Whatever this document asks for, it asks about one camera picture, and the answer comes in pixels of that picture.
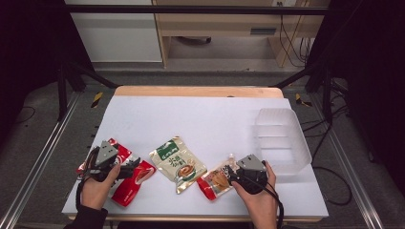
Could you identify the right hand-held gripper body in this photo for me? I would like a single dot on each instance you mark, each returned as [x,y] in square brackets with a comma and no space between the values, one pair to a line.
[251,171]

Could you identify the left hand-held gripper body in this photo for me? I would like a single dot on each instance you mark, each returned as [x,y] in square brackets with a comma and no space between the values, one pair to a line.
[106,154]

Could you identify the red and white snack packet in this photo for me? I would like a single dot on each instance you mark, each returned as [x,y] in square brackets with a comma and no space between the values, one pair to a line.
[124,154]

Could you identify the orange and red snack packet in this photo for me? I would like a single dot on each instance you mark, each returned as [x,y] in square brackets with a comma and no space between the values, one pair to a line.
[216,183]

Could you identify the clear plastic container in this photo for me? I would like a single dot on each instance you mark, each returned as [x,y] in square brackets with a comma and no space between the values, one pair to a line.
[280,140]

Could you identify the green and beige snack packet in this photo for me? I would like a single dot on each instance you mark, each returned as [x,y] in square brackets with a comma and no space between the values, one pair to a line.
[178,163]

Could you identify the person's left hand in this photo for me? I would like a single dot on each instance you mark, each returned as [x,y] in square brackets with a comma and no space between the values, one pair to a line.
[95,191]

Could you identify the person's right hand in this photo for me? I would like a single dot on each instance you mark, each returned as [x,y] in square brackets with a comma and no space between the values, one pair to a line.
[262,206]

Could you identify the yellow and black tape strip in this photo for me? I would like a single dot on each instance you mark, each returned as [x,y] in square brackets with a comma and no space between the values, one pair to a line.
[97,99]
[301,100]

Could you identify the white paper sheet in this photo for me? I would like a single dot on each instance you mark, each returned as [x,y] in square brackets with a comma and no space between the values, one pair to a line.
[197,120]

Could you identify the black metal stand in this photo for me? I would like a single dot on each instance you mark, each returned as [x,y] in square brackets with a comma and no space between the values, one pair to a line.
[73,79]
[318,79]

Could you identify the wooden table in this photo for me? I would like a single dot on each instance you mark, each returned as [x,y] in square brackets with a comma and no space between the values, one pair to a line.
[197,91]

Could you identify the white cabinet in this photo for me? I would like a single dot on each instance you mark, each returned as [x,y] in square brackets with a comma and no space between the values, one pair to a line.
[117,35]

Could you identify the light wooden desk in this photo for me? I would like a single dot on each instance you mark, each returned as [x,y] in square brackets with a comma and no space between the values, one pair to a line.
[223,24]

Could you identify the aluminium rail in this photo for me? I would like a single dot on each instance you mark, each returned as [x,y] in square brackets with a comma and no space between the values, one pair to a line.
[41,159]
[347,171]

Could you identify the black frame bar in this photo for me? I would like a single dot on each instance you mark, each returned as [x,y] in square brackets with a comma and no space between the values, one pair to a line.
[191,9]

